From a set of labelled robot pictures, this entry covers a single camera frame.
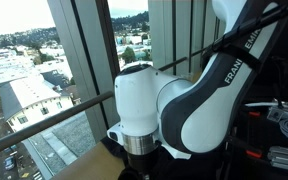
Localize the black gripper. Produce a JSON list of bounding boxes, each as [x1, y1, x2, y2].
[[126, 151, 160, 180]]

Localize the black jumper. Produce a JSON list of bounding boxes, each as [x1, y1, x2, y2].
[[100, 136, 233, 180]]

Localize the long grey handrail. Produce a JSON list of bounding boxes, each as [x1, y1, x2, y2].
[[0, 90, 115, 160]]

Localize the grey window mullion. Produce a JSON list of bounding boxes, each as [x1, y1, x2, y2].
[[46, 0, 122, 144]]

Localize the short dark window handrail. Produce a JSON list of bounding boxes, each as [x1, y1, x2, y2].
[[190, 46, 215, 58]]

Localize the white rod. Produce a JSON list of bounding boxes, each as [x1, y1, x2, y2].
[[244, 101, 280, 108]]

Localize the grey aluminium bars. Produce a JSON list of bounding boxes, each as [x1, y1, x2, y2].
[[267, 145, 288, 174]]

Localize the large red clamp handle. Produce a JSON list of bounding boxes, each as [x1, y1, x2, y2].
[[245, 149, 263, 159]]

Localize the grey camera box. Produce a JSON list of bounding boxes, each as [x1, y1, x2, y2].
[[266, 107, 285, 123]]

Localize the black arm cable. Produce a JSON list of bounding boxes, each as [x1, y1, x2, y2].
[[199, 0, 288, 69]]

